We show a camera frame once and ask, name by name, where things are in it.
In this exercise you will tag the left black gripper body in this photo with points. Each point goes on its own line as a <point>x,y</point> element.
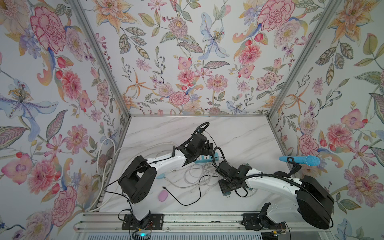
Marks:
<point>203,149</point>

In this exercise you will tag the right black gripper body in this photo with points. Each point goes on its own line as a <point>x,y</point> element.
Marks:
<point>225,185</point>

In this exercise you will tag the teal charger adapter front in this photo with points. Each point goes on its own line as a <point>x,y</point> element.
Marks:
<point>227,194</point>

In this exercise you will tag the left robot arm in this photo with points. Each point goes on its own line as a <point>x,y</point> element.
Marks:
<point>137,180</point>

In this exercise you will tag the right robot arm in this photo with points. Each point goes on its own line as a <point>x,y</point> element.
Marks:
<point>305,201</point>

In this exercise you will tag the teal power strip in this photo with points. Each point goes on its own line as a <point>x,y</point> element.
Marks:
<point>203,159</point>

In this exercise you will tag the teal earbud case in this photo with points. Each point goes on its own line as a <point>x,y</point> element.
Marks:
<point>161,176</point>

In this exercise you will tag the pink earbud case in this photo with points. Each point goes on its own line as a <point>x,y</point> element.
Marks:
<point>163,195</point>

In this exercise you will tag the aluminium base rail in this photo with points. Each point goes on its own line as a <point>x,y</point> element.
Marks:
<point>170,222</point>

